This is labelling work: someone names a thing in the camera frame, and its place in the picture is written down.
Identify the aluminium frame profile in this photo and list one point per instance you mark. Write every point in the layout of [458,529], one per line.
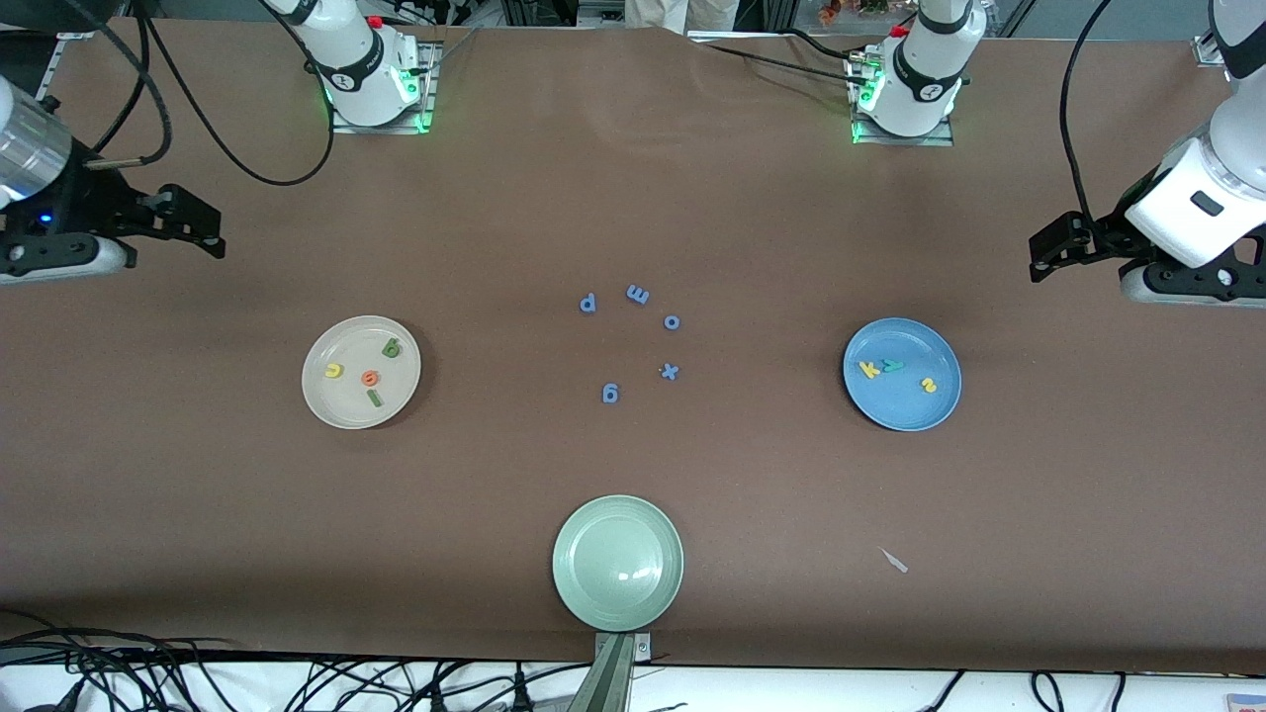
[1207,49]
[54,59]

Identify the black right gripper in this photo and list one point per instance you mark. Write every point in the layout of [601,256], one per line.
[91,206]

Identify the beige round plate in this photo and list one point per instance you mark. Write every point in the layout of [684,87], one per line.
[346,400]

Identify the person in beige trousers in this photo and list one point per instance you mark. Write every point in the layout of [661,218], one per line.
[682,12]

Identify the yellow foam letter k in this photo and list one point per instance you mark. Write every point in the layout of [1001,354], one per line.
[868,370]

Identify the green round plate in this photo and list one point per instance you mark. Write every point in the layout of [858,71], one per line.
[618,563]

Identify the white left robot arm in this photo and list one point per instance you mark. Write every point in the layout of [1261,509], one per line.
[1217,188]

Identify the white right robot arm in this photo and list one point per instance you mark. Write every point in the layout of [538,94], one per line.
[356,59]

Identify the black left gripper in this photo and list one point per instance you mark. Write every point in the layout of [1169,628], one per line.
[1106,235]

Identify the brown table cover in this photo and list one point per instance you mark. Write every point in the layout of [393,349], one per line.
[633,198]

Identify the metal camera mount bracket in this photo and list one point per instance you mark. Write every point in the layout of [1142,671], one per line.
[613,672]

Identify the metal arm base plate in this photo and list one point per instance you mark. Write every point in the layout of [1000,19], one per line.
[945,138]
[427,109]

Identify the blue round plate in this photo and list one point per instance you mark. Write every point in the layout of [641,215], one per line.
[902,405]

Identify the blue foam letter m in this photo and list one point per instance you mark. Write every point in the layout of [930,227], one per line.
[638,296]

